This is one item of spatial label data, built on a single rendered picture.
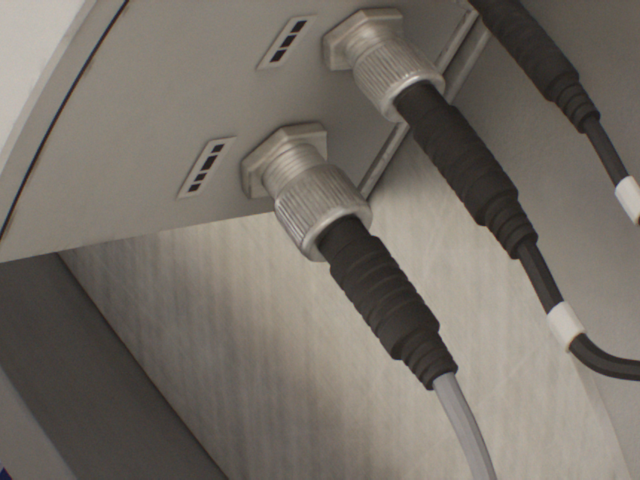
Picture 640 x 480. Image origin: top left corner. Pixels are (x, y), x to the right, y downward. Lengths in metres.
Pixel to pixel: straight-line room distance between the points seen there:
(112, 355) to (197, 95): 0.14
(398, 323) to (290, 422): 0.09
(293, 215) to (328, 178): 0.01
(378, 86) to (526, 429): 0.08
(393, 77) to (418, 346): 0.05
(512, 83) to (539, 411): 0.07
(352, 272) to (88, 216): 0.05
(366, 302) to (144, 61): 0.07
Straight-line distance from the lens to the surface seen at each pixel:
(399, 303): 0.83
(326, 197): 0.84
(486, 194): 0.81
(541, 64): 0.79
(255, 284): 0.92
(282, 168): 0.85
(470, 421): 0.83
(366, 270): 0.84
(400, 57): 0.82
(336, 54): 0.83
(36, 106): 0.78
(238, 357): 0.92
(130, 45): 0.79
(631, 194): 0.78
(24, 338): 0.94
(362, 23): 0.83
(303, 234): 0.84
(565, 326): 0.80
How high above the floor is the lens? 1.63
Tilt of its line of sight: 8 degrees down
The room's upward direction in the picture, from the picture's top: 3 degrees counter-clockwise
